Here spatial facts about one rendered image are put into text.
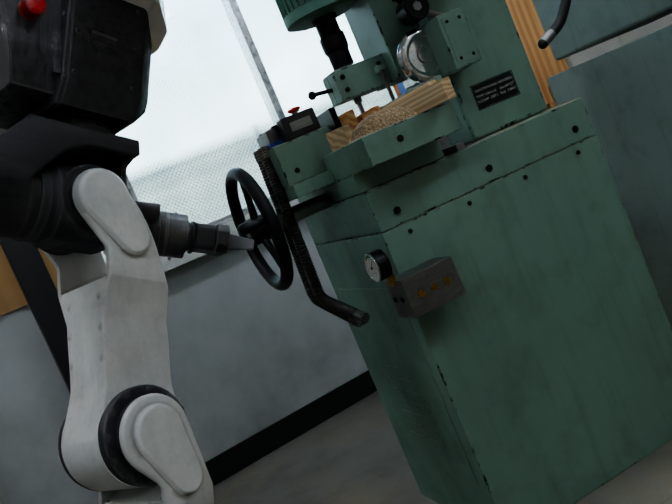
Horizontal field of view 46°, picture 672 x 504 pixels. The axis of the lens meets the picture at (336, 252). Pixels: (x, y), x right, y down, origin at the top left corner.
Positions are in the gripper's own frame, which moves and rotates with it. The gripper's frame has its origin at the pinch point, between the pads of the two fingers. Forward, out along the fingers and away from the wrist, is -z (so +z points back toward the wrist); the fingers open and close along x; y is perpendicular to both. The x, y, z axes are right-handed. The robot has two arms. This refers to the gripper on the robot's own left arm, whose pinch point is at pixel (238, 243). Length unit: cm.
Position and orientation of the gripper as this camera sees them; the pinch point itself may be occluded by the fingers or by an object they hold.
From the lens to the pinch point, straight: 160.3
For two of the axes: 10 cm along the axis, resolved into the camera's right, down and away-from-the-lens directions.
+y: 0.9, -9.9, 1.2
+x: 3.3, -0.8, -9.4
